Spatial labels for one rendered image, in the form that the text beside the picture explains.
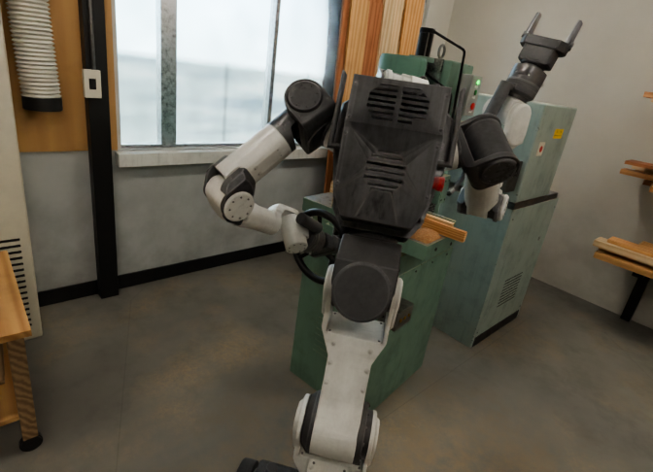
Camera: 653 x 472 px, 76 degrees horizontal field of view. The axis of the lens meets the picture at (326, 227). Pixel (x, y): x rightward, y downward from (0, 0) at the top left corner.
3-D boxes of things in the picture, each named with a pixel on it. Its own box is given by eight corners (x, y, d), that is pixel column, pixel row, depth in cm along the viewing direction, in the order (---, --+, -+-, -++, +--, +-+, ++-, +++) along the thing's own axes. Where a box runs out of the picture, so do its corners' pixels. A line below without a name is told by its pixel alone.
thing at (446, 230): (333, 194, 188) (334, 185, 186) (335, 194, 189) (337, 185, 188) (463, 243, 152) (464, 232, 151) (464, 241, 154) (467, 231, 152)
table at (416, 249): (285, 213, 174) (287, 199, 172) (331, 202, 196) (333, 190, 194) (411, 269, 139) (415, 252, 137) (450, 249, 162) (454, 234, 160)
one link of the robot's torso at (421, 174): (463, 248, 78) (494, 69, 81) (288, 215, 82) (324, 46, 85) (437, 254, 107) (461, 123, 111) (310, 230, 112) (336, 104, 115)
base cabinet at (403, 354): (288, 370, 208) (303, 240, 183) (356, 327, 251) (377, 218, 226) (359, 423, 182) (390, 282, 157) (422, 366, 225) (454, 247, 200)
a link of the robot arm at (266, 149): (209, 198, 90) (286, 134, 95) (186, 174, 99) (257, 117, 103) (235, 228, 99) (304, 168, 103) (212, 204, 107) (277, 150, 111)
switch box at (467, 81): (450, 113, 174) (460, 73, 169) (460, 114, 182) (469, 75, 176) (463, 116, 171) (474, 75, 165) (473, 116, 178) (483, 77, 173)
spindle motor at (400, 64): (358, 136, 164) (371, 50, 153) (382, 134, 177) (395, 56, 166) (395, 146, 154) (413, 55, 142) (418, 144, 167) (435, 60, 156)
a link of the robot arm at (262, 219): (271, 243, 110) (211, 225, 96) (252, 223, 117) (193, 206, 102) (291, 209, 109) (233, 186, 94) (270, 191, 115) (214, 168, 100)
